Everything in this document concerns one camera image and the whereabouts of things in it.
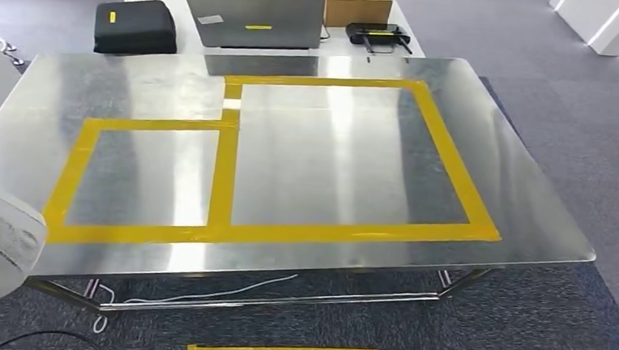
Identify stainless steel workbench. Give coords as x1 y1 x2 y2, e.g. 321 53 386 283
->
0 29 608 350

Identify brown cardboard box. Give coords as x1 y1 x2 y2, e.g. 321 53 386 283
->
316 0 394 32

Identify grey laptop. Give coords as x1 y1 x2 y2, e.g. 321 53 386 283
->
180 0 327 55

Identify white desk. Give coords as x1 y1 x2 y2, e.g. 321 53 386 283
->
121 0 429 71

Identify black soft case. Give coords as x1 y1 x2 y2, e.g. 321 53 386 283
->
92 0 181 59

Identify chrome chair base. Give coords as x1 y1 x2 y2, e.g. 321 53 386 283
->
0 35 28 66

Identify white floor cable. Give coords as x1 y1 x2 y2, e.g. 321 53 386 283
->
90 261 300 347

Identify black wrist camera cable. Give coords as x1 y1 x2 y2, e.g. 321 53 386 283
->
0 327 113 350

